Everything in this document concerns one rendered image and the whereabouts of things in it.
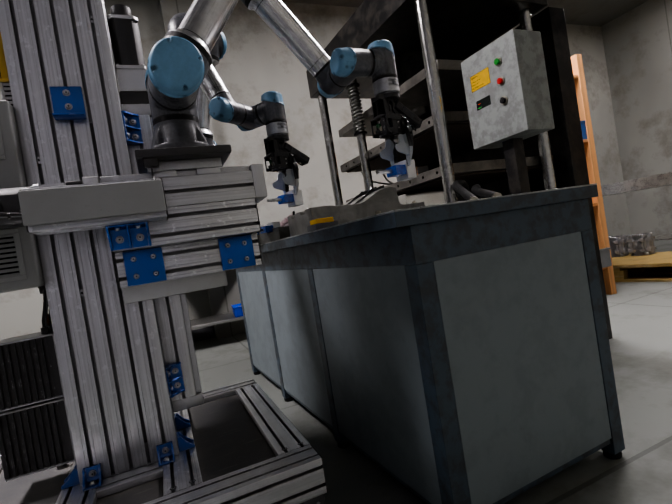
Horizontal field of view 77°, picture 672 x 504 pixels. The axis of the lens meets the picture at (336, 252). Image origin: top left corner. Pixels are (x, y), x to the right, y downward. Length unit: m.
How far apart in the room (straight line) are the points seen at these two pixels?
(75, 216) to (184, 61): 0.41
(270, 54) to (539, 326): 4.49
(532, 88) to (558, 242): 0.83
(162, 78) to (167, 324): 0.69
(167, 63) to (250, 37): 4.20
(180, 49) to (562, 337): 1.20
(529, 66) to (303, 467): 1.66
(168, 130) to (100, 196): 0.27
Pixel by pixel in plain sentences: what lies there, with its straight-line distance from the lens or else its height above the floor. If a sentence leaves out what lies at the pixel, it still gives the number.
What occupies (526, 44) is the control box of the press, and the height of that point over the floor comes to 1.41.
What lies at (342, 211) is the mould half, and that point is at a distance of 1.57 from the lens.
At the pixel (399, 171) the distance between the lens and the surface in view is 1.25.
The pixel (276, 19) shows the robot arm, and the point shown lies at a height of 1.41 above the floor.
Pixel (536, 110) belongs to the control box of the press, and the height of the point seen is 1.15.
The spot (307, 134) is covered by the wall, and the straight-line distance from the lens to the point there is 5.02.
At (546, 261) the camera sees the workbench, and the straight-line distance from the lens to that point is 1.27.
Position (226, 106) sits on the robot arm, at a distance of 1.49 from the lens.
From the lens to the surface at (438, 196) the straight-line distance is 2.52.
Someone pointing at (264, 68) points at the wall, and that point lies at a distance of 5.15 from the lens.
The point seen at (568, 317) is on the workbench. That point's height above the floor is 0.45.
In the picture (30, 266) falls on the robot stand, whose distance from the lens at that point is 1.30.
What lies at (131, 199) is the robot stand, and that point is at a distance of 1.01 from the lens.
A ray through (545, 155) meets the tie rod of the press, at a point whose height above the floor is 1.03.
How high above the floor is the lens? 0.75
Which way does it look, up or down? 1 degrees down
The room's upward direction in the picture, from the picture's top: 9 degrees counter-clockwise
